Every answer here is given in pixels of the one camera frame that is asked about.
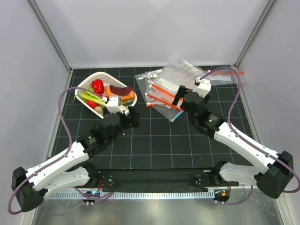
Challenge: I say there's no beige toy mushroom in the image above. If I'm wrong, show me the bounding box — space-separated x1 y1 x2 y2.
94 106 103 114

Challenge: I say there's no red toy strawberry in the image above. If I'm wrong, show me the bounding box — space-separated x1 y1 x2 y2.
86 100 98 109

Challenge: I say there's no toy steak orange brown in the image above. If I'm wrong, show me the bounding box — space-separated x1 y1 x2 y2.
105 85 135 101

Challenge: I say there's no green toy celery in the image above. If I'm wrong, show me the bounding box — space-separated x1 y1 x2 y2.
74 88 108 106

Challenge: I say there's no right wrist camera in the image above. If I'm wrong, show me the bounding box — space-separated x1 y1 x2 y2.
193 77 211 98

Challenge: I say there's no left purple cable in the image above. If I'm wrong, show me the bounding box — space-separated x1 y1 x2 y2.
7 87 114 215

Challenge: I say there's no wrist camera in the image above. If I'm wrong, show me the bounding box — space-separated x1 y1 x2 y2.
106 95 122 113
193 77 211 98

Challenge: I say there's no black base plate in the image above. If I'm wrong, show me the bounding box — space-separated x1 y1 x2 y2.
71 167 240 194

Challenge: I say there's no red toy bell pepper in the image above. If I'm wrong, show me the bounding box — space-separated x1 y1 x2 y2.
91 79 105 94

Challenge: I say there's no white plastic basket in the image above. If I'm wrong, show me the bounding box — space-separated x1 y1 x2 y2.
75 72 126 119

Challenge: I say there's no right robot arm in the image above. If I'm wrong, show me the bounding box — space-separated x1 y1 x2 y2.
172 85 294 199

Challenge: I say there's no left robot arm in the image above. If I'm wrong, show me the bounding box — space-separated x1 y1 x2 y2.
7 106 140 215

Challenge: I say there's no slotted cable duct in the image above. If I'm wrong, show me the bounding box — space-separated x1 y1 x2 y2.
49 189 215 200

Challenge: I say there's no pile of zip bags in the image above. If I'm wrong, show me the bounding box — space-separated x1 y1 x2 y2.
135 58 211 123

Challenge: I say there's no zip bag with label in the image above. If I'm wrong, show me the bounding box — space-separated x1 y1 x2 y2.
205 66 244 87

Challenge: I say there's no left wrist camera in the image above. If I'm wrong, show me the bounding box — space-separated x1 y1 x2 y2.
106 95 122 113

